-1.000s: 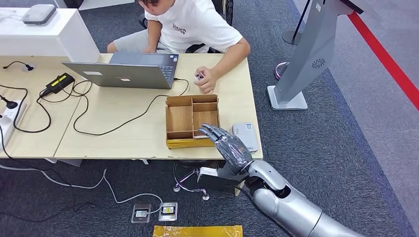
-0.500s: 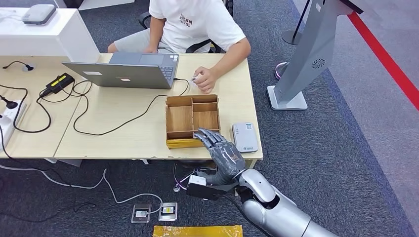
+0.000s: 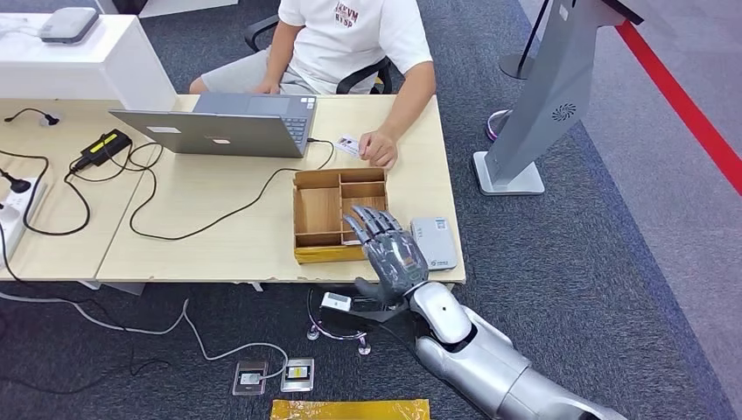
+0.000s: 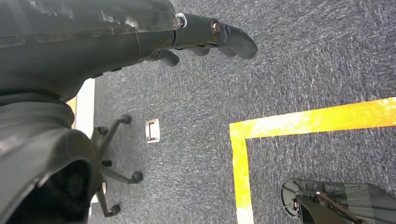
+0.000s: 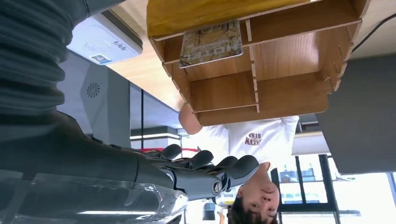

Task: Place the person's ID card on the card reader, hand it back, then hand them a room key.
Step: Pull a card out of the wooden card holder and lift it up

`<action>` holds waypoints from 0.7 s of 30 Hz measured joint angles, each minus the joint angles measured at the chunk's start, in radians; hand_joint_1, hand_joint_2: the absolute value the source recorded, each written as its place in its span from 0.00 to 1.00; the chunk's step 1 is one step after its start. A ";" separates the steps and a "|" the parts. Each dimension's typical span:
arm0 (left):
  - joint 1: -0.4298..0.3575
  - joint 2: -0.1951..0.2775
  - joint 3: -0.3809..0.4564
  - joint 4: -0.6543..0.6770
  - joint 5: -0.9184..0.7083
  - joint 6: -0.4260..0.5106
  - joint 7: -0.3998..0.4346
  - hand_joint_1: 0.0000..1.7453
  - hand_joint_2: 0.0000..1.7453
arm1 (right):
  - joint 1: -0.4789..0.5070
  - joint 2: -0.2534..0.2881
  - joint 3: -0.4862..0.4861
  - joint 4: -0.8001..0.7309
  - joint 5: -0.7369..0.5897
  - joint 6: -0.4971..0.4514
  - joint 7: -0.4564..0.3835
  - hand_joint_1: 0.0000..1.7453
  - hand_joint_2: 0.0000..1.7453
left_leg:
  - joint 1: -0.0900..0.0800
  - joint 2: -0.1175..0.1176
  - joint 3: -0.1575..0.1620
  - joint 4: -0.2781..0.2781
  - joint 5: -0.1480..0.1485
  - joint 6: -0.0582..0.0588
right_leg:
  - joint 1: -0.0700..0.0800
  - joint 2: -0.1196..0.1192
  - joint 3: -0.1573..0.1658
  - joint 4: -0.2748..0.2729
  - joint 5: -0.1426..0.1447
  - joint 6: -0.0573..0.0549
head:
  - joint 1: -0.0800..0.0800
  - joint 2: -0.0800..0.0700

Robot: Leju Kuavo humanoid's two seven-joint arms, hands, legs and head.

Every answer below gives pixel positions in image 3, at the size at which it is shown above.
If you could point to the person's right hand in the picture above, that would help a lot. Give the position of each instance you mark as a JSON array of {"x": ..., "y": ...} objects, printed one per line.
[{"x": 265, "y": 88}]

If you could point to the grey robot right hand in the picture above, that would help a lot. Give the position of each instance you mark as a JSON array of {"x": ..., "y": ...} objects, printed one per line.
[{"x": 397, "y": 261}]

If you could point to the person's left hand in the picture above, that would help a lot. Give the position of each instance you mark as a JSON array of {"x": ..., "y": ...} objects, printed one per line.
[{"x": 380, "y": 148}]

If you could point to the white ID card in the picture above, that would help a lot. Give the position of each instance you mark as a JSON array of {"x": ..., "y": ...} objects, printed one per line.
[{"x": 348, "y": 146}]

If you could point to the wooden compartment box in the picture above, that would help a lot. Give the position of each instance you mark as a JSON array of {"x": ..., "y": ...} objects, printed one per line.
[{"x": 316, "y": 211}]

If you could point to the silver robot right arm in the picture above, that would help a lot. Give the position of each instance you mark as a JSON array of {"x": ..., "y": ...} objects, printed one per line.
[{"x": 481, "y": 359}]

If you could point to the person's left forearm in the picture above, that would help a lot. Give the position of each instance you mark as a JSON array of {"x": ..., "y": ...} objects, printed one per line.
[{"x": 408, "y": 98}]

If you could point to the person's right forearm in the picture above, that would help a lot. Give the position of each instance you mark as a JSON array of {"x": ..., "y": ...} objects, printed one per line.
[{"x": 284, "y": 55}]

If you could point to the grey card reader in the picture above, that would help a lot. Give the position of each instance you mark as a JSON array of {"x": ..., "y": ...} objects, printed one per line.
[{"x": 440, "y": 243}]

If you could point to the person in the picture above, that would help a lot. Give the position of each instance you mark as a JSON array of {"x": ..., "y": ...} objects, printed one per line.
[{"x": 348, "y": 46}]

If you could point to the black office chair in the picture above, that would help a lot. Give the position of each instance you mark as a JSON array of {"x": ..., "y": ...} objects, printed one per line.
[{"x": 258, "y": 28}]

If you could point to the grey open laptop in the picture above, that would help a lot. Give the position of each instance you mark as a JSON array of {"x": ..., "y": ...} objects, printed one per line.
[{"x": 220, "y": 133}]

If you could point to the chrome stool base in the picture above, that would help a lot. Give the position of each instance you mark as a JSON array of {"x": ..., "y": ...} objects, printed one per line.
[{"x": 316, "y": 333}]

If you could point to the white furniture panel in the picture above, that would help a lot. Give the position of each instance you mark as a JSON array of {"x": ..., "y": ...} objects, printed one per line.
[{"x": 191, "y": 6}]

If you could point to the chrome round stanchion base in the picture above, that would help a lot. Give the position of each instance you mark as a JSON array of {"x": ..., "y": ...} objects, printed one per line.
[{"x": 495, "y": 124}]

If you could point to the beige desk with side leg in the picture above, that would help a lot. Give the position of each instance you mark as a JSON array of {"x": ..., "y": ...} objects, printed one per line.
[{"x": 243, "y": 232}]

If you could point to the floor socket with yellow label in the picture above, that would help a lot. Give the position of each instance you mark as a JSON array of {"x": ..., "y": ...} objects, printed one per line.
[{"x": 298, "y": 375}]

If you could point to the yellow taped box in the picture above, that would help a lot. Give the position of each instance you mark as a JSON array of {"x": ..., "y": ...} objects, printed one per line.
[{"x": 348, "y": 410}]

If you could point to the black power adapter yellow label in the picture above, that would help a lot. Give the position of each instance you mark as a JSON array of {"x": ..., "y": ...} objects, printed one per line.
[{"x": 105, "y": 145}]

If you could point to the white counter cabinet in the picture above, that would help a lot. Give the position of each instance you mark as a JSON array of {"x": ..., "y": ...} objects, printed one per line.
[{"x": 87, "y": 69}]

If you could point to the grey kiosk stand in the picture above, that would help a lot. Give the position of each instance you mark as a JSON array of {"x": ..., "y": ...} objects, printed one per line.
[{"x": 550, "y": 87}]

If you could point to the black stanchion pole with base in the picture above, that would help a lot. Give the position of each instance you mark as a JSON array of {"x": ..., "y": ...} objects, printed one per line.
[{"x": 530, "y": 40}]

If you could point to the floor socket with white plug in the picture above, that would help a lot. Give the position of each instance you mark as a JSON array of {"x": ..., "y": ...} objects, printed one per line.
[{"x": 251, "y": 378}]

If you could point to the grey device on counter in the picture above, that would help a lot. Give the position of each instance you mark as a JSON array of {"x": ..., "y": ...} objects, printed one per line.
[{"x": 69, "y": 24}]

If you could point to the black plug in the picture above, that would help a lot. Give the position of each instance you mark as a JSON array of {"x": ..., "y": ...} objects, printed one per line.
[{"x": 20, "y": 184}]

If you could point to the beige desk with power strip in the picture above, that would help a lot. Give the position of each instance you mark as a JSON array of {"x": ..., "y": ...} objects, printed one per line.
[{"x": 52, "y": 255}]

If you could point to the white power strip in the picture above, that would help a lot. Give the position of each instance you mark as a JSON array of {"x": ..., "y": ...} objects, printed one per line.
[{"x": 13, "y": 220}]

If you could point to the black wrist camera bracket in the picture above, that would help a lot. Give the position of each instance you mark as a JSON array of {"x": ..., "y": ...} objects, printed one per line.
[{"x": 359, "y": 320}]

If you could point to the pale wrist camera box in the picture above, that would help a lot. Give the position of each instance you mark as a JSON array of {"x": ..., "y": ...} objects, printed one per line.
[{"x": 336, "y": 301}]

